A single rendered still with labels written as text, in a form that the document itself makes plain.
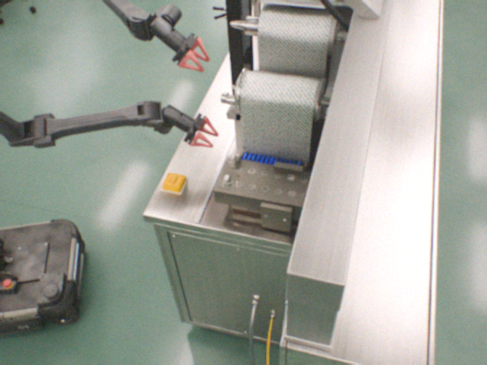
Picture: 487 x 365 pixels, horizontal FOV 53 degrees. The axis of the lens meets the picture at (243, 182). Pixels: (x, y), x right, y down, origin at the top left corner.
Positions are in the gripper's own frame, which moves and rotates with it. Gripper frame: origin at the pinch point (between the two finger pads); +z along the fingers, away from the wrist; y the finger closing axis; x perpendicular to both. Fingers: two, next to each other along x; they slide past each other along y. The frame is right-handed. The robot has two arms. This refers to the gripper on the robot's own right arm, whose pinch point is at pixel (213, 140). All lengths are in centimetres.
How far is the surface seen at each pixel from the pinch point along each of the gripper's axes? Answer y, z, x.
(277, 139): 0.7, 16.8, 16.7
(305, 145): 0.8, 25.5, 20.8
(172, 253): 26.1, 9.1, -37.8
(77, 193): -43, -41, -148
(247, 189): 17.3, 16.0, 6.2
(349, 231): 74, 12, 77
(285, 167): 6.6, 23.8, 13.1
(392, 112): 19, 29, 62
